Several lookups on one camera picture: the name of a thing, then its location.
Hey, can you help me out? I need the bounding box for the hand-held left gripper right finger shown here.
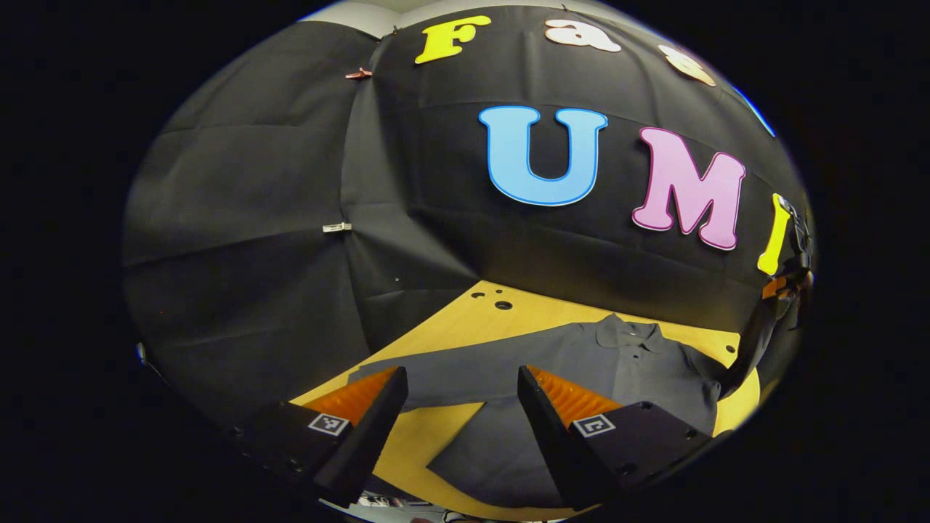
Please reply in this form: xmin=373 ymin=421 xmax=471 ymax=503
xmin=517 ymin=365 xmax=716 ymax=511

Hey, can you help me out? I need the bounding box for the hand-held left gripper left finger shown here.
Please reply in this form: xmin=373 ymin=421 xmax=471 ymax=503
xmin=232 ymin=365 xmax=409 ymax=509

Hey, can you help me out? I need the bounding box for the grey polo shirt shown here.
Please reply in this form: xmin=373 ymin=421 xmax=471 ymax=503
xmin=347 ymin=314 xmax=727 ymax=509

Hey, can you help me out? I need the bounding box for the black backdrop cloth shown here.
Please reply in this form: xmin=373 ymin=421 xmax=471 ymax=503
xmin=122 ymin=4 xmax=814 ymax=429

